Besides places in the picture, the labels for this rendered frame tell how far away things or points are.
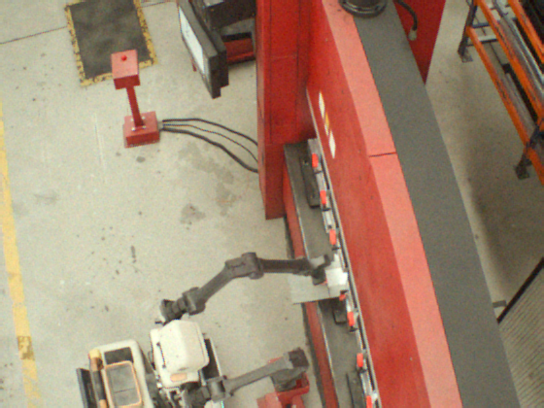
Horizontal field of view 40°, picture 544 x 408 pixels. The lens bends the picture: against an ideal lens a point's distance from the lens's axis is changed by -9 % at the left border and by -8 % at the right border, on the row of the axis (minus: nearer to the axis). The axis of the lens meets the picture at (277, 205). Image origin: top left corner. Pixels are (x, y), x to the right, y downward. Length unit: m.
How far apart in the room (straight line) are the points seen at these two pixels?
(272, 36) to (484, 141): 2.42
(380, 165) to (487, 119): 3.11
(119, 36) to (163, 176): 1.30
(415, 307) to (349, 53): 0.98
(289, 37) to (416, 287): 1.52
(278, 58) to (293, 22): 0.26
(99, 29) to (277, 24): 2.82
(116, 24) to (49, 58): 0.58
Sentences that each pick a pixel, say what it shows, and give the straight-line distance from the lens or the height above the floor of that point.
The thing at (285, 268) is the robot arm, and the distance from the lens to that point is 3.48.
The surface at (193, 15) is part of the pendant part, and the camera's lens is 3.98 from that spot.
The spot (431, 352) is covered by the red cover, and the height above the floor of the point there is 2.30.
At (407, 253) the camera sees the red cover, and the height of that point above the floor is 2.30.
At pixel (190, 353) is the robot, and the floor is 1.37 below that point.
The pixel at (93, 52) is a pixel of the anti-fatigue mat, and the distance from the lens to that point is 6.00.
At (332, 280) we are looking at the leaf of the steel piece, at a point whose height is 1.00.
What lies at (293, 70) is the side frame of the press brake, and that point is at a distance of 3.82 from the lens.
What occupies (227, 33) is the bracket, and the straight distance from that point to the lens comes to 4.39.
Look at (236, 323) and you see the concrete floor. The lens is 4.85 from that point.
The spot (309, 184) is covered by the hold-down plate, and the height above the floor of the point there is 0.90.
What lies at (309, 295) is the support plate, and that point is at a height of 1.00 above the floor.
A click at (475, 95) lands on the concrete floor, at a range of 5.81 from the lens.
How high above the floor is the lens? 4.58
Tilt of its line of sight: 63 degrees down
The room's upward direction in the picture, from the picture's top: 1 degrees clockwise
